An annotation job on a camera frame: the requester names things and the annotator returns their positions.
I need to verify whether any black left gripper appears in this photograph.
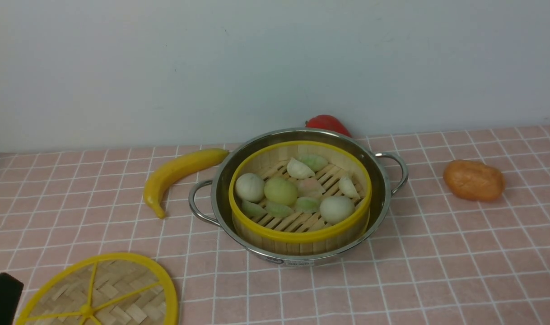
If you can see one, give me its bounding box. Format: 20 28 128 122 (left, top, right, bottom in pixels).
0 272 24 325

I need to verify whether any yellow woven bamboo steamer lid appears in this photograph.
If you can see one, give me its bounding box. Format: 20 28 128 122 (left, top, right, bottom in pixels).
15 252 179 325

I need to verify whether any yellow bamboo steamer basket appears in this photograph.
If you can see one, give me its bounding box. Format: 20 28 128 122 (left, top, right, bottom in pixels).
229 141 373 255

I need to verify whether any stainless steel pot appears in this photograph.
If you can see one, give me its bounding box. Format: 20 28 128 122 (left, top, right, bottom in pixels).
189 128 409 267

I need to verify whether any yellow plastic banana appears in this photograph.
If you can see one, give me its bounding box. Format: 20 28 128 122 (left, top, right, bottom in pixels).
143 148 230 219

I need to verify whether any green dumpling bottom left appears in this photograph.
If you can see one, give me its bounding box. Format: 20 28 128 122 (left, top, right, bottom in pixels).
241 200 268 218

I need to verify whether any green dumpling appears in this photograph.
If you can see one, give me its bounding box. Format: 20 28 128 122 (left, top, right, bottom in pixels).
265 201 294 218
241 200 268 218
294 197 321 214
297 154 329 172

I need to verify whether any white round bun left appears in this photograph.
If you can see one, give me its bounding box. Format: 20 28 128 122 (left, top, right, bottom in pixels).
234 173 265 202

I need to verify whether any white round bun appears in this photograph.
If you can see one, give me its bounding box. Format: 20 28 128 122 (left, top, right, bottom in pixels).
234 173 265 202
320 196 355 225

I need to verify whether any green dumpling bottom middle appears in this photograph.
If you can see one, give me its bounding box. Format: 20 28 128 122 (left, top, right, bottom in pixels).
265 201 294 218

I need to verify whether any green round bun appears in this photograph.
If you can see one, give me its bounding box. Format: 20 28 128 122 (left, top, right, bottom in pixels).
263 177 298 206

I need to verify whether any green dumpling bottom right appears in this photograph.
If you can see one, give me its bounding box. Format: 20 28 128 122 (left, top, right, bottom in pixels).
294 197 321 214

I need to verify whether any white dumpling top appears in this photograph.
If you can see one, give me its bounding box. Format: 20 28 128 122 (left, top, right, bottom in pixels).
287 157 316 180

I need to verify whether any white dumpling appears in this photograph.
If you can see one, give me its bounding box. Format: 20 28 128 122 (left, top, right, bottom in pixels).
287 157 316 180
338 175 360 200

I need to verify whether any pink dumpling centre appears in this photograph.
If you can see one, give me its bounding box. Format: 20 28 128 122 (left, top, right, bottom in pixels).
296 178 326 199

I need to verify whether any green dumpling top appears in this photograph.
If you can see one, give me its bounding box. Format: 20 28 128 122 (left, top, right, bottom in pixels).
297 154 329 172

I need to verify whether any white round bun right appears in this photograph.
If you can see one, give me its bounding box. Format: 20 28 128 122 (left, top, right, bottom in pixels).
320 196 355 225

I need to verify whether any white dumpling right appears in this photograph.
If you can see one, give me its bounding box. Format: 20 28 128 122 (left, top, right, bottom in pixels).
338 175 360 200

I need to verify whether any red plastic pepper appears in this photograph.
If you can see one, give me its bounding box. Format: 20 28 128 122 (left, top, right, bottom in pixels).
305 115 352 137

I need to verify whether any pink checkered tablecloth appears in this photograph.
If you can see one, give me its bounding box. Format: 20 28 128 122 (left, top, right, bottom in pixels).
0 125 550 325

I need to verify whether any orange bread roll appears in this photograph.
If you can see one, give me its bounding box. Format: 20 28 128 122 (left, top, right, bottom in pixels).
443 160 506 201

